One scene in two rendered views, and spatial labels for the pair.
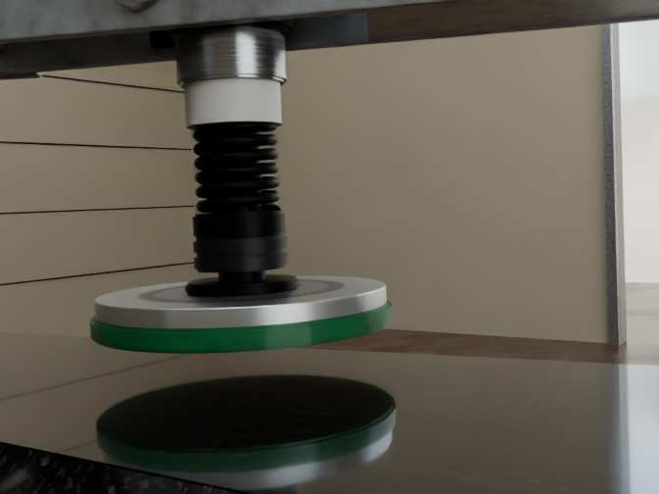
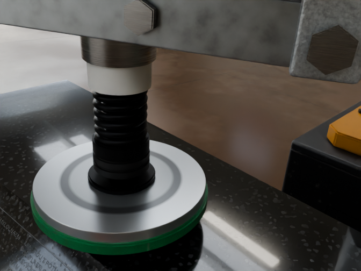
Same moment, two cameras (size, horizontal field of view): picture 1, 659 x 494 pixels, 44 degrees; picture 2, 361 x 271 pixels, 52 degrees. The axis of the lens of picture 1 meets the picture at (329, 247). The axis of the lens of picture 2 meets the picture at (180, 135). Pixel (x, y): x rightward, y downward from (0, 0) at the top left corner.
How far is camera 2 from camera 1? 1.02 m
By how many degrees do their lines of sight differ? 149
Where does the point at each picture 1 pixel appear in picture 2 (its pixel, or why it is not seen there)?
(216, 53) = not seen: hidden behind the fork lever
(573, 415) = (57, 136)
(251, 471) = (154, 132)
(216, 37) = not seen: hidden behind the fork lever
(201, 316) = (156, 143)
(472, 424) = (88, 137)
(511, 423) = (78, 136)
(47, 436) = (208, 159)
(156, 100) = not seen: outside the picture
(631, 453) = (72, 121)
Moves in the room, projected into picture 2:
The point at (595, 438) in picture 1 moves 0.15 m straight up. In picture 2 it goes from (70, 126) to (63, 49)
